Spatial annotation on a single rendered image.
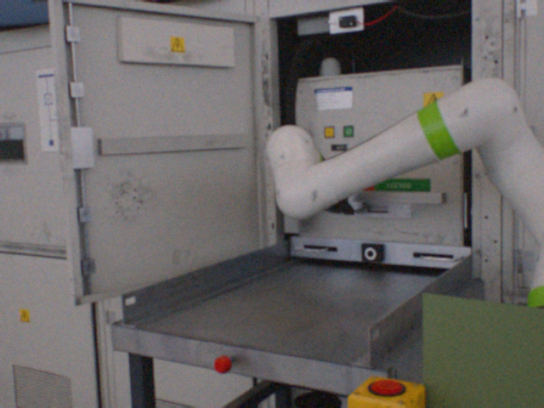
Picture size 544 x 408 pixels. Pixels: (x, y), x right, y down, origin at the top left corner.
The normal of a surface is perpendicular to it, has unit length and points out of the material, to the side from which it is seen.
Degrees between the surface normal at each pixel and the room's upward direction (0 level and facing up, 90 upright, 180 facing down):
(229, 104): 90
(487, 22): 90
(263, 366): 90
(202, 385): 90
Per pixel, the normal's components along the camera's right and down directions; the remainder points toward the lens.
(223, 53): 0.66, 0.06
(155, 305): 0.86, 0.03
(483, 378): -0.62, 0.11
